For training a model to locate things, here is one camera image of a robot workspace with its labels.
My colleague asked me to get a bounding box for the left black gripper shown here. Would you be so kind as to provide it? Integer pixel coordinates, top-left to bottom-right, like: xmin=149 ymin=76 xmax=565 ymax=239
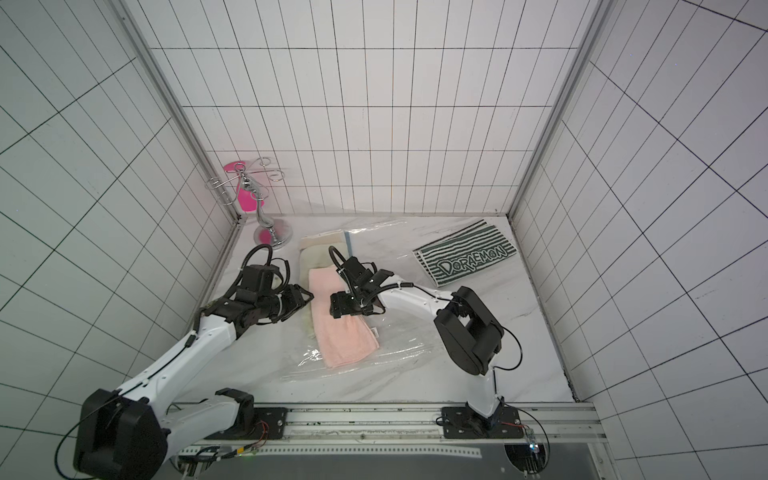
xmin=257 ymin=283 xmax=314 ymax=323

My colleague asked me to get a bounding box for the pink towel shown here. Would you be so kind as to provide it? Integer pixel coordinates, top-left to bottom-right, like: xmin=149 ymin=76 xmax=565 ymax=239
xmin=315 ymin=270 xmax=379 ymax=369

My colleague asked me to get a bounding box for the light green towel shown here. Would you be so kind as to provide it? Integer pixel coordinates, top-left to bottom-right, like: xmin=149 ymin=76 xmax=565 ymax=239
xmin=299 ymin=245 xmax=337 ymax=340

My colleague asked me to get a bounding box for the clear plastic vacuum bag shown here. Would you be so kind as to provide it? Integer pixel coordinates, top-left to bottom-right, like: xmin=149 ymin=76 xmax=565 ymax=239
xmin=261 ymin=216 xmax=445 ymax=383

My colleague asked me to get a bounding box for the blue and cream towel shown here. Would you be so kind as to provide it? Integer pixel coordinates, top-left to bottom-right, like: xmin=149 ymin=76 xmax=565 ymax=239
xmin=299 ymin=230 xmax=352 ymax=256

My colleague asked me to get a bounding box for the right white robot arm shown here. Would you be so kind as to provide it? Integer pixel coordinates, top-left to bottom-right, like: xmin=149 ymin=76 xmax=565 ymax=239
xmin=328 ymin=246 xmax=505 ymax=421

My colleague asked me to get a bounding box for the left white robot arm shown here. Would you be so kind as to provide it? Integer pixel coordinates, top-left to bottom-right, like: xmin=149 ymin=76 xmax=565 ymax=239
xmin=72 ymin=264 xmax=314 ymax=479

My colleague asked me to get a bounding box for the green striped Doraemon towel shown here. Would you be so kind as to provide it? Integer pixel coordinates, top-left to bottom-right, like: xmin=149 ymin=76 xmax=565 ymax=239
xmin=413 ymin=220 xmax=517 ymax=287

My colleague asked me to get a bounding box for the chrome cup holder stand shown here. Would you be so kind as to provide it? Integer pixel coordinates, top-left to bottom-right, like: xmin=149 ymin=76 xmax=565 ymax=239
xmin=205 ymin=157 xmax=292 ymax=249

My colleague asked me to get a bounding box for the pink plastic cup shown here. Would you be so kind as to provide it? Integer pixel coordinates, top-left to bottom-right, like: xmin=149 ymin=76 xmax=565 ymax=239
xmin=223 ymin=161 xmax=264 ymax=213

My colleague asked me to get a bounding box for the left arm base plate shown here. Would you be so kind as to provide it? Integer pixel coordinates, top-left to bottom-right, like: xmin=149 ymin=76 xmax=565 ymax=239
xmin=206 ymin=407 xmax=288 ymax=442

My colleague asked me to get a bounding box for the aluminium mounting rail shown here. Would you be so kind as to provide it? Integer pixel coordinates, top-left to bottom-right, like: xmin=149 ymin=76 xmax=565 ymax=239
xmin=157 ymin=397 xmax=607 ymax=453

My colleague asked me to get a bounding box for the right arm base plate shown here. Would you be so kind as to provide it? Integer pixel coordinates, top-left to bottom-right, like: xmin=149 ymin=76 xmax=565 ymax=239
xmin=435 ymin=404 xmax=525 ymax=440

